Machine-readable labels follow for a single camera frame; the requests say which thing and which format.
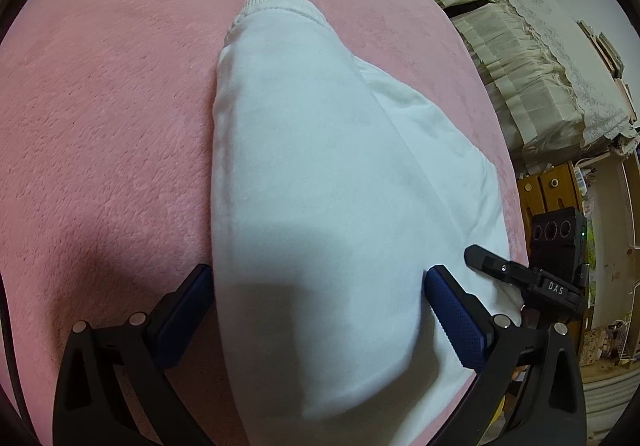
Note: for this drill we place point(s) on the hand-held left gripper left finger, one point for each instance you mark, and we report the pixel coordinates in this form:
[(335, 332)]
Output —
[(185, 316)]

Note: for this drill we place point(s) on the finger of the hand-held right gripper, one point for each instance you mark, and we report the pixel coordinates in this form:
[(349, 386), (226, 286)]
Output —
[(495, 266)]

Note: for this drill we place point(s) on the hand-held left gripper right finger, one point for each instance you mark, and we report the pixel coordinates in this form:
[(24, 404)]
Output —
[(457, 321)]

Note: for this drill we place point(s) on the white sweatshirt with orange print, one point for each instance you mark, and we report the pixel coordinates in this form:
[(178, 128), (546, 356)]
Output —
[(310, 175)]

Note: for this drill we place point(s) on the wooden cabinet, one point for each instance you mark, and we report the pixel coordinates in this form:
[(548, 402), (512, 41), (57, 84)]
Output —
[(550, 191)]

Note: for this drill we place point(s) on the white shelf unit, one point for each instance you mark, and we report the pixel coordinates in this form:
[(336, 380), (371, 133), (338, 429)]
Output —
[(620, 236)]

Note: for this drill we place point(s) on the white power strip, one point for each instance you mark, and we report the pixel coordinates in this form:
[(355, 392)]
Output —
[(581, 181)]

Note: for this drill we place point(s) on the pink fleece blanket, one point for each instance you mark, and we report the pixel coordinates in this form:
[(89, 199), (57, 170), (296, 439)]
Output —
[(100, 125)]

